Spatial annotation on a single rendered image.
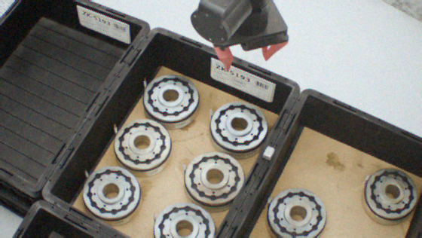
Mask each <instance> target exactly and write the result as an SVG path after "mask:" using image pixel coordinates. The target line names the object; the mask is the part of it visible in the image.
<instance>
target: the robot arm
mask: <svg viewBox="0 0 422 238"><path fill-rule="evenodd" d="M191 25H192V26H193V28H194V30H195V31H196V32H197V33H198V34H199V35H200V36H201V38H203V39H204V40H207V41H209V42H211V43H213V48H214V50H215V52H216V55H217V57H218V58H219V60H220V61H221V62H222V63H223V64H224V66H225V69H226V70H227V71H228V70H229V69H230V67H231V63H232V59H233V54H232V52H231V49H230V48H229V47H232V46H235V45H239V44H240V46H241V48H242V50H244V51H249V50H257V49H259V48H262V53H263V56H264V58H265V62H266V61H268V60H269V59H270V58H271V57H272V56H273V55H274V54H275V53H276V52H277V51H279V50H280V49H282V48H283V47H285V46H286V45H287V44H288V43H289V36H288V34H287V30H288V26H287V25H286V23H285V21H284V19H283V16H282V14H281V13H280V12H279V10H278V8H277V6H276V5H275V3H274V0H200V1H199V4H198V7H197V8H196V9H195V10H194V12H193V13H192V14H191ZM268 46H270V47H269V49H268Z"/></svg>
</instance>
